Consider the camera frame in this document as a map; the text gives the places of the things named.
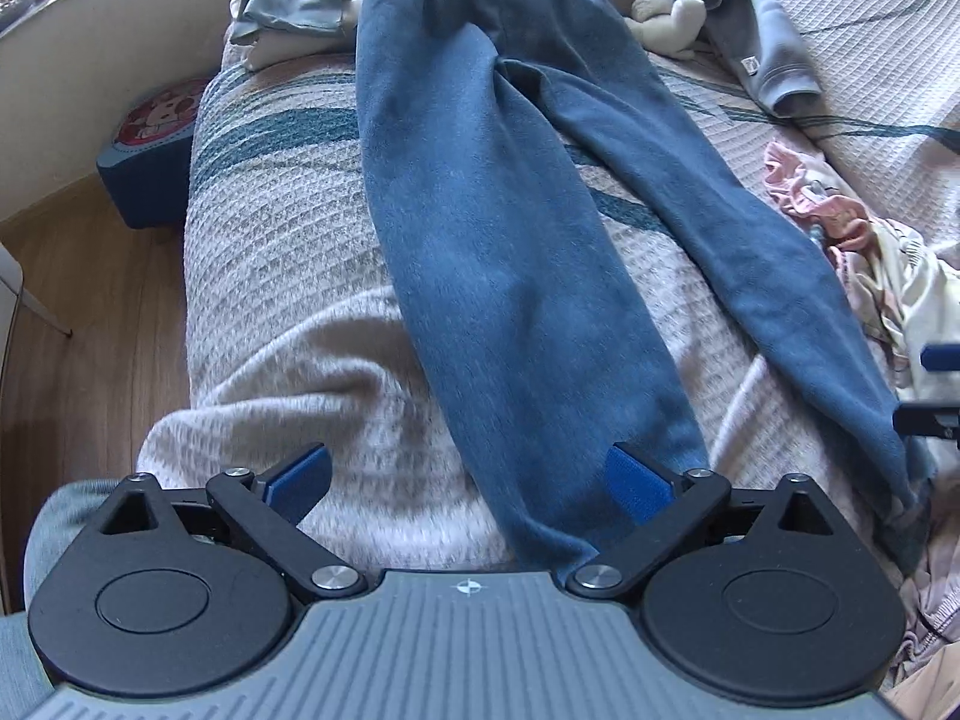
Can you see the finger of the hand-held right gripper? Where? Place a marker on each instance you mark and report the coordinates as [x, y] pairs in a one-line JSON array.
[[943, 358], [930, 420]]

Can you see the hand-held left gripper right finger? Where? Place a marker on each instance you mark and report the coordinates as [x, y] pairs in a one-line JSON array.
[[637, 481]]

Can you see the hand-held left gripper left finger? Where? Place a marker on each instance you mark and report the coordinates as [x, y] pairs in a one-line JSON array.
[[300, 478]]

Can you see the white pink printed pyjama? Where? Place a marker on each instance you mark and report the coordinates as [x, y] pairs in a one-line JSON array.
[[847, 217]]

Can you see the blue fleece pants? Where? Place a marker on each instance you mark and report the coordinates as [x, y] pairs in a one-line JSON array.
[[487, 240]]

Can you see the person's right forearm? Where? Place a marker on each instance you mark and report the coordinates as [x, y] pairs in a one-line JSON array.
[[930, 682]]

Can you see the person's grey trouser leg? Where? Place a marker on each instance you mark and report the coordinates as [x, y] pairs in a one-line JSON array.
[[56, 532]]

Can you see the blue printed footstool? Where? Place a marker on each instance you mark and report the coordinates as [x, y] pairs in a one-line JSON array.
[[142, 180]]

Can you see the grey-blue sweatshirt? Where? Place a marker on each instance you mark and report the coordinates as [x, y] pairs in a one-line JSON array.
[[772, 60]]

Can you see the white cabinet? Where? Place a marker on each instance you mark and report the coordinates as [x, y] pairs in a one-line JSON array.
[[11, 277]]

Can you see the white folded garment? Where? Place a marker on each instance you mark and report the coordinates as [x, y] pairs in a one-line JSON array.
[[285, 52]]

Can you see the white plush toy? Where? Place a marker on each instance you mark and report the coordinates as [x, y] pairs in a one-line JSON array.
[[667, 22]]

